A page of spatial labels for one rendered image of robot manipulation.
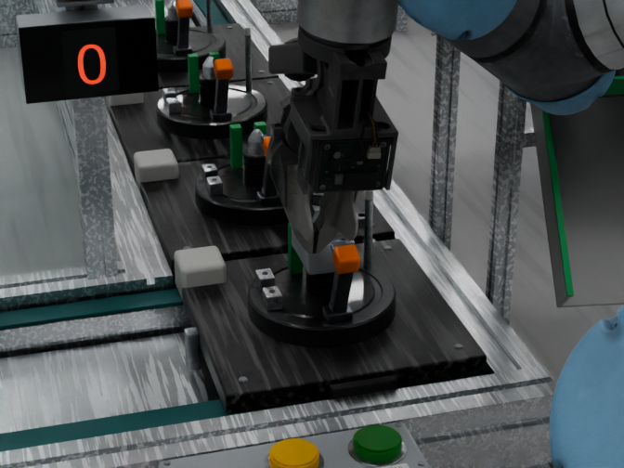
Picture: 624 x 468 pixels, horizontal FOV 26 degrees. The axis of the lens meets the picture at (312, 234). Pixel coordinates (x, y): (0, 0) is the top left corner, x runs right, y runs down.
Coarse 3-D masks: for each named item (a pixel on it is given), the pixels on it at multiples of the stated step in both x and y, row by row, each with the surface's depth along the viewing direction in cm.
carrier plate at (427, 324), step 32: (384, 256) 138; (192, 288) 132; (224, 288) 132; (416, 288) 132; (192, 320) 128; (224, 320) 127; (416, 320) 127; (448, 320) 127; (224, 352) 122; (256, 352) 122; (288, 352) 122; (320, 352) 122; (352, 352) 122; (384, 352) 122; (416, 352) 122; (448, 352) 122; (480, 352) 122; (224, 384) 117; (256, 384) 117; (288, 384) 117; (320, 384) 118
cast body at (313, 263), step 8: (312, 200) 122; (296, 240) 126; (336, 240) 122; (352, 240) 123; (296, 248) 126; (304, 248) 123; (328, 248) 122; (304, 256) 124; (312, 256) 122; (320, 256) 122; (328, 256) 122; (304, 264) 124; (312, 264) 122; (320, 264) 123; (328, 264) 123; (312, 272) 123; (320, 272) 123; (328, 272) 123
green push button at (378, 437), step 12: (360, 432) 110; (372, 432) 110; (384, 432) 110; (396, 432) 110; (360, 444) 109; (372, 444) 109; (384, 444) 109; (396, 444) 109; (360, 456) 109; (372, 456) 108; (384, 456) 108; (396, 456) 109
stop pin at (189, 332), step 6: (186, 330) 126; (192, 330) 126; (186, 336) 125; (192, 336) 125; (198, 336) 125; (186, 342) 126; (192, 342) 125; (198, 342) 126; (186, 348) 126; (192, 348) 126; (198, 348) 126; (186, 354) 127; (192, 354) 126; (198, 354) 126; (186, 360) 127; (192, 360) 126; (198, 360) 126; (192, 366) 127; (198, 366) 127
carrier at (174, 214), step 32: (256, 128) 151; (160, 160) 155; (224, 160) 160; (256, 160) 147; (160, 192) 152; (192, 192) 152; (224, 192) 147; (256, 192) 147; (160, 224) 144; (192, 224) 144; (224, 224) 144; (256, 224) 144; (384, 224) 144; (224, 256) 139; (256, 256) 140
